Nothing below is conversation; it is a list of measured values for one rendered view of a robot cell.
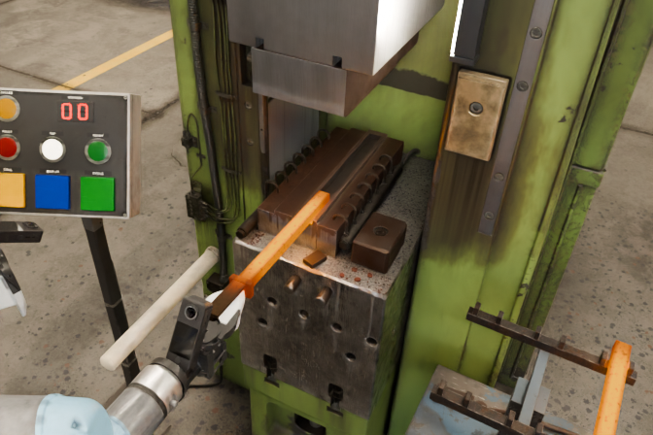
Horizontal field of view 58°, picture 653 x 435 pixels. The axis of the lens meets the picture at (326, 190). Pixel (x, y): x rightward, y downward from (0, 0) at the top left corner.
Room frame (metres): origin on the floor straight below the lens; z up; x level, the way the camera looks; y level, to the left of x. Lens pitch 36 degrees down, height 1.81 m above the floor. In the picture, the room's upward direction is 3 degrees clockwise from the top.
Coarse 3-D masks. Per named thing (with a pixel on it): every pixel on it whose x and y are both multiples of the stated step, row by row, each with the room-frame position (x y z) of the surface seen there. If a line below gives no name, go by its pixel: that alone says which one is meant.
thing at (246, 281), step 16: (320, 192) 1.08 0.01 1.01; (304, 208) 1.02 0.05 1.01; (320, 208) 1.03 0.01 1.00; (288, 224) 0.95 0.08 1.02; (304, 224) 0.97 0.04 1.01; (272, 240) 0.90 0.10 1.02; (288, 240) 0.90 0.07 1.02; (272, 256) 0.85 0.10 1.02; (256, 272) 0.80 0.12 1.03; (224, 288) 0.74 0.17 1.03; (240, 288) 0.75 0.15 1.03; (224, 304) 0.71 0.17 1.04
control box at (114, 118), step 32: (0, 96) 1.14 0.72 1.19; (32, 96) 1.14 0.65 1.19; (64, 96) 1.15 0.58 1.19; (96, 96) 1.15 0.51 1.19; (128, 96) 1.15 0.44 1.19; (0, 128) 1.11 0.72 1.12; (32, 128) 1.11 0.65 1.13; (64, 128) 1.11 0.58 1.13; (96, 128) 1.11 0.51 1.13; (128, 128) 1.12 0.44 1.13; (0, 160) 1.07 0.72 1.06; (32, 160) 1.07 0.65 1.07; (64, 160) 1.08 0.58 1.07; (128, 160) 1.08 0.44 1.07; (32, 192) 1.04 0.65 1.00; (128, 192) 1.04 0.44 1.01
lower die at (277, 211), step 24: (336, 144) 1.32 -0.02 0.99; (360, 144) 1.31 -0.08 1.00; (384, 144) 1.33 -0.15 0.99; (312, 168) 1.22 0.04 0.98; (336, 168) 1.20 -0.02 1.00; (360, 168) 1.20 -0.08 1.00; (288, 192) 1.11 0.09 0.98; (312, 192) 1.10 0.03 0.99; (336, 192) 1.10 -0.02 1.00; (360, 192) 1.11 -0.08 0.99; (264, 216) 1.04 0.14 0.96; (288, 216) 1.02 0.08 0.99; (312, 240) 0.99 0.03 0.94; (336, 240) 0.97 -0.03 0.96
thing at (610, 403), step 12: (612, 348) 0.74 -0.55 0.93; (624, 348) 0.72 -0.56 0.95; (612, 360) 0.69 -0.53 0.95; (624, 360) 0.69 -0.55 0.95; (612, 372) 0.67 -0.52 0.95; (624, 372) 0.67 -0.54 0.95; (612, 384) 0.64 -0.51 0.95; (624, 384) 0.64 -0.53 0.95; (612, 396) 0.62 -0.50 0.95; (600, 408) 0.60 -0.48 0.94; (612, 408) 0.59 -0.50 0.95; (600, 420) 0.57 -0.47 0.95; (612, 420) 0.57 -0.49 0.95; (600, 432) 0.55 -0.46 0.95; (612, 432) 0.55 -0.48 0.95
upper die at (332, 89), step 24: (408, 48) 1.29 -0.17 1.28; (264, 72) 1.04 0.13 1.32; (288, 72) 1.02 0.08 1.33; (312, 72) 1.00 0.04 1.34; (336, 72) 0.98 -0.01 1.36; (384, 72) 1.15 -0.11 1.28; (288, 96) 1.02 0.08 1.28; (312, 96) 1.00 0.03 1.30; (336, 96) 0.98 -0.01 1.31; (360, 96) 1.03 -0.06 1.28
